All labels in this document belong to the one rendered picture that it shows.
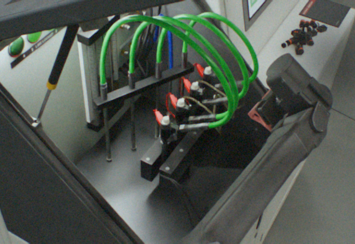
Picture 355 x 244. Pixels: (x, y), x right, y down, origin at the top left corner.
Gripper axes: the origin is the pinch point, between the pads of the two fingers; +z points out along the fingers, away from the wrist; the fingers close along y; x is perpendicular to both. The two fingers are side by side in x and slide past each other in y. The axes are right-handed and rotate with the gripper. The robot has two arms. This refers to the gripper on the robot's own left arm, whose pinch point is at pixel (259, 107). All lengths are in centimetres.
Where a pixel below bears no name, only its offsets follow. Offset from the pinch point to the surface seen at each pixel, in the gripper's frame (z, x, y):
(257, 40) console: 54, 5, -46
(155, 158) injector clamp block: 42.2, 3.7, 12.5
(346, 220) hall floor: 101, 114, -56
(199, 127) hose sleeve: 22.2, 0.4, 4.2
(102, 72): 38.5, -24.4, 8.5
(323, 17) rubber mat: 60, 19, -80
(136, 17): 16.3, -30.5, 1.1
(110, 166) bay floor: 64, 1, 19
